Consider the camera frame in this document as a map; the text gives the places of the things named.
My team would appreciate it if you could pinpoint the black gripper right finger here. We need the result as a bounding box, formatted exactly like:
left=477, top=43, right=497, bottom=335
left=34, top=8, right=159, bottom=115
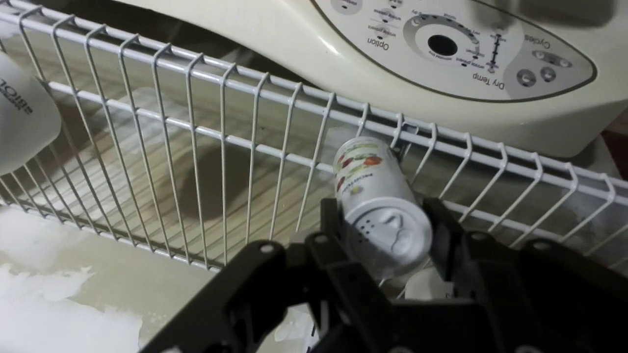
left=418, top=196, right=628, bottom=353

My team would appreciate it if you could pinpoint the small white shaker bottle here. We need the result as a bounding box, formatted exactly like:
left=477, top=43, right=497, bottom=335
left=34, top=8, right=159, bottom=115
left=332, top=135, right=436, bottom=282

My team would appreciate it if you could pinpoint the white washing machine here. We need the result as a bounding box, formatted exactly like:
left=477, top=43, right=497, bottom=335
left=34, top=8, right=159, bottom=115
left=116, top=0, right=628, bottom=160

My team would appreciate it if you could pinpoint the white wire shelf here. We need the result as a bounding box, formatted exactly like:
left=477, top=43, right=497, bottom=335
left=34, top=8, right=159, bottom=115
left=0, top=0, right=628, bottom=274

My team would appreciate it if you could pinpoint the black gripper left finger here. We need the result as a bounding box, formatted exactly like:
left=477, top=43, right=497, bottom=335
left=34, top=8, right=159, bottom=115
left=138, top=196, right=410, bottom=353

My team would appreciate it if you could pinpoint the tall white purple-label bottle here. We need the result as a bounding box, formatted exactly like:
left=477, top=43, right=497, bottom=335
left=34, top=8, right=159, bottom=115
left=0, top=51, right=65, bottom=176

